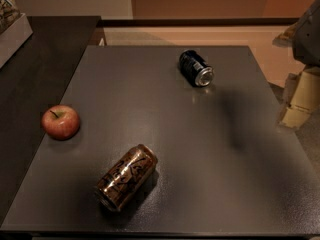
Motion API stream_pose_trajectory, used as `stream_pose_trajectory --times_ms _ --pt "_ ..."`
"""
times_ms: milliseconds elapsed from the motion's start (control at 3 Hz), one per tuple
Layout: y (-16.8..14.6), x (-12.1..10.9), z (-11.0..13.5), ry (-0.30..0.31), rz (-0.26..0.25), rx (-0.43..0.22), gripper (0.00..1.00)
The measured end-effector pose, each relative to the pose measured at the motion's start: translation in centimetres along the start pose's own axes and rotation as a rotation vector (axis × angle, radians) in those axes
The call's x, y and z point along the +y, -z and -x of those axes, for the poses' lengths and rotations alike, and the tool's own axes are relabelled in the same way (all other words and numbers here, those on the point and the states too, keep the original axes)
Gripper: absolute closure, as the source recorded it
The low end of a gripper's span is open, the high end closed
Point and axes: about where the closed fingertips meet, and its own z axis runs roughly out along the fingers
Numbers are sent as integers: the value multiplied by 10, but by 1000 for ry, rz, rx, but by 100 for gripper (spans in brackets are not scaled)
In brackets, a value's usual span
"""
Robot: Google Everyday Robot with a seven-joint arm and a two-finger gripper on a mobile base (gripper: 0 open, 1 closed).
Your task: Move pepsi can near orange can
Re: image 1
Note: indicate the white box on counter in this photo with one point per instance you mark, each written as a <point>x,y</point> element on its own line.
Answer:
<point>14,37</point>

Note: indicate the orange brown soda can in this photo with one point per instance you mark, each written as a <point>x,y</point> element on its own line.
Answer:
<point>121,182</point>

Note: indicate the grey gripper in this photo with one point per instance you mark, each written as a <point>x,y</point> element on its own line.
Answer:
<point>308,39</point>

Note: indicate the red apple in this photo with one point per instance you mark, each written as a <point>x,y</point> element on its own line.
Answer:
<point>60,122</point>

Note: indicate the snack bags in box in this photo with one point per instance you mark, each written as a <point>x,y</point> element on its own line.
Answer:
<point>9,13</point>

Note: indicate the dark blue pepsi can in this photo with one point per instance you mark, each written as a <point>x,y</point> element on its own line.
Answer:
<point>195,68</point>

